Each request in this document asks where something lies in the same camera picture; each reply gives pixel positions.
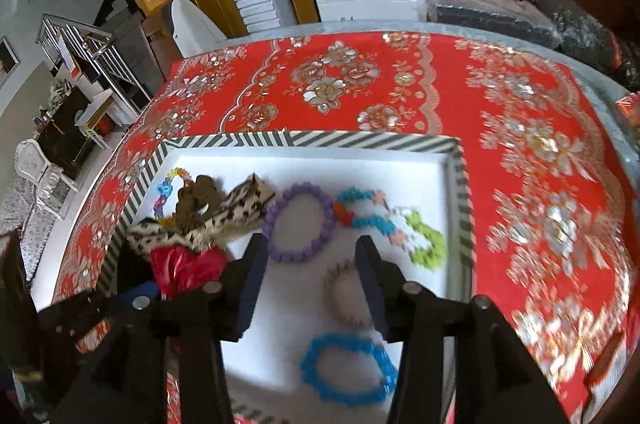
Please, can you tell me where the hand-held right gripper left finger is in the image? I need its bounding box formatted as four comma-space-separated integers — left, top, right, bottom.
60, 233, 269, 424

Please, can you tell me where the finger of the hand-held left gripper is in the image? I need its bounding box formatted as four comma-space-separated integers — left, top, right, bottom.
120, 282, 161, 305
116, 224, 153, 291

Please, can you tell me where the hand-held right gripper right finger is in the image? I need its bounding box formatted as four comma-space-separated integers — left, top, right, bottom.
352, 235, 571, 424

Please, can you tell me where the purple bead bracelet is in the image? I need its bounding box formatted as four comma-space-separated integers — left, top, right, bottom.
263, 184, 337, 263

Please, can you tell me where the red scrunchie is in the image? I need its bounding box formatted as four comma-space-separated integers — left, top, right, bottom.
150, 246, 233, 309

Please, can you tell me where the white green bead bracelet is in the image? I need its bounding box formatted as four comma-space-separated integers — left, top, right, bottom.
392, 204, 448, 269

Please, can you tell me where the multicolour bead bracelet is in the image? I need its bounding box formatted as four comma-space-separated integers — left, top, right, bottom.
155, 168, 193, 225

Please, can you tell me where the beige black-spotted scrunchie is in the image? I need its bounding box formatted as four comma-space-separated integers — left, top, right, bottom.
125, 173, 277, 255

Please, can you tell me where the teal orange pink bracelet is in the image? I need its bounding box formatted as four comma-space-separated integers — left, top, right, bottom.
334, 186, 408, 249

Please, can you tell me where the dark brown scrunchie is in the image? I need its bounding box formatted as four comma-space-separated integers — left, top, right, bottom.
172, 175, 223, 229

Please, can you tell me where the blue bead bracelet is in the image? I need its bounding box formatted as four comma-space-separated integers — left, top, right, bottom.
300, 333, 398, 405

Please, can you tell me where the striped-edge white tray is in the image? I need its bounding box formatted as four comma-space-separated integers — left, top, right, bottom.
102, 130, 476, 424

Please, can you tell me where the grey patterned rug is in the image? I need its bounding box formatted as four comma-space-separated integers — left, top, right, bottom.
0, 179, 66, 279

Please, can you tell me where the white ornate chair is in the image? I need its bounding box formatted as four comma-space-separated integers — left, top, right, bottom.
15, 139, 81, 219

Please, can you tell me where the dark wooden cabinet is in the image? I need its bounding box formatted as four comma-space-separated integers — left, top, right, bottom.
37, 86, 93, 179

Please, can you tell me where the small white desk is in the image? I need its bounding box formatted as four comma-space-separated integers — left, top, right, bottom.
75, 88, 118, 149

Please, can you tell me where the red floral tablecloth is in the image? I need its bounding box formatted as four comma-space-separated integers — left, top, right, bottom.
50, 28, 640, 424

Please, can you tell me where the pile of assorted clutter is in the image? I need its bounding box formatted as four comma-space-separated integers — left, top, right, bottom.
35, 81, 71, 125

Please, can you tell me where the red white paper sign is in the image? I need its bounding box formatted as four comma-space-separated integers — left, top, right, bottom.
57, 34, 83, 77

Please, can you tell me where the grey staircase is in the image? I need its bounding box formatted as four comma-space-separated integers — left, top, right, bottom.
92, 0, 171, 99

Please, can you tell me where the brown wooden chair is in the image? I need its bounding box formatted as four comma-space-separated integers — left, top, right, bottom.
142, 16, 183, 79

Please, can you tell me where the metal stair railing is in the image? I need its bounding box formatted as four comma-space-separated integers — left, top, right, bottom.
37, 14, 153, 115

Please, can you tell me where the white cardboard box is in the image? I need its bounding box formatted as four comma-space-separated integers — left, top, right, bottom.
311, 0, 430, 23

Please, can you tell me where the dark plastic-wrapped package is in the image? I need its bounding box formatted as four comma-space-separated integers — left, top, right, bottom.
432, 0, 561, 49

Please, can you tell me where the red shiny packet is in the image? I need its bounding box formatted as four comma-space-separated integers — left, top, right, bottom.
615, 94, 640, 125

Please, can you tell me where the black plastic bag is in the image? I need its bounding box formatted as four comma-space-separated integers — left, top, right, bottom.
532, 0, 621, 69

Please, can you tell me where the framed wall picture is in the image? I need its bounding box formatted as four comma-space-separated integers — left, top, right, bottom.
0, 36, 21, 77

